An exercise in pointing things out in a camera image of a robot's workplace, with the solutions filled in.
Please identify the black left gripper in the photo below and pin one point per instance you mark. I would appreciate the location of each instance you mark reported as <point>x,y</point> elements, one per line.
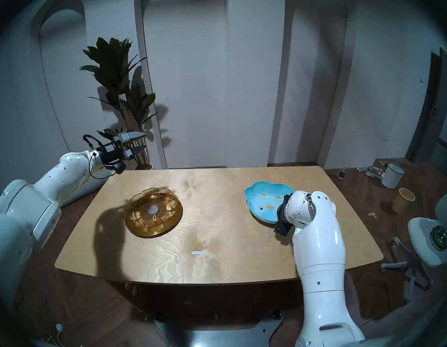
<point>110,154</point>

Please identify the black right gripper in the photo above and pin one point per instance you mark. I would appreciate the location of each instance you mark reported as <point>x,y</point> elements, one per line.
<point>282,219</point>

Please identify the blue chick face plate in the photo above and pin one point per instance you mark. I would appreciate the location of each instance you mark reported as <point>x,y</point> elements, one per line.
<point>261,198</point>

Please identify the amber glass flower plate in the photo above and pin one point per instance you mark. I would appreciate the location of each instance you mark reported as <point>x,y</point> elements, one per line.
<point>151,200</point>

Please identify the gold metal bowl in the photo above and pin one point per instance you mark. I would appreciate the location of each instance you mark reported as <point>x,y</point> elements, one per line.
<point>174,225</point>

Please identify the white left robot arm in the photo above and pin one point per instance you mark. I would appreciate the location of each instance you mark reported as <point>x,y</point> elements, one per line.
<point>64,176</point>

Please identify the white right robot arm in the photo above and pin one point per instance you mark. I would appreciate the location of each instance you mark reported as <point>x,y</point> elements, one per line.
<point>317,241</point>

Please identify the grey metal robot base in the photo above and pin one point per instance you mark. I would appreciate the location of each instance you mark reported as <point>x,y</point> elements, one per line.
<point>216,337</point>

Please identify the brown plant pot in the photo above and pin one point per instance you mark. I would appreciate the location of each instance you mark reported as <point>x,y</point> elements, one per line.
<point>144,166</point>

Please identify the clear plastic bottle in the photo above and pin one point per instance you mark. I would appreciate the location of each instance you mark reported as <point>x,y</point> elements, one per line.
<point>342,173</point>

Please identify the tall green leafy plant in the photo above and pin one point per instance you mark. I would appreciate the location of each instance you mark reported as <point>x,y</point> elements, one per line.
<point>113,60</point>

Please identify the white bucket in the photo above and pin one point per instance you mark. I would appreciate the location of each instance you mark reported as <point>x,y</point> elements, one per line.
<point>391,176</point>

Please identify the tan paper cup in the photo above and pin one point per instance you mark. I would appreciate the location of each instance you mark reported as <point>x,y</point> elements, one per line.
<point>400,203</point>

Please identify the white office chair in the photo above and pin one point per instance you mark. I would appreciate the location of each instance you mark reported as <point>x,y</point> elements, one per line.
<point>422,234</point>

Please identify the dark grey door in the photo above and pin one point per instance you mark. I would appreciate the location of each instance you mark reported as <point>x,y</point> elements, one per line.
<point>429,125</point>

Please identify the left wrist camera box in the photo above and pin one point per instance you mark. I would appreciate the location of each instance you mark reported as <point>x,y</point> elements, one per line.
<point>118,167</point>

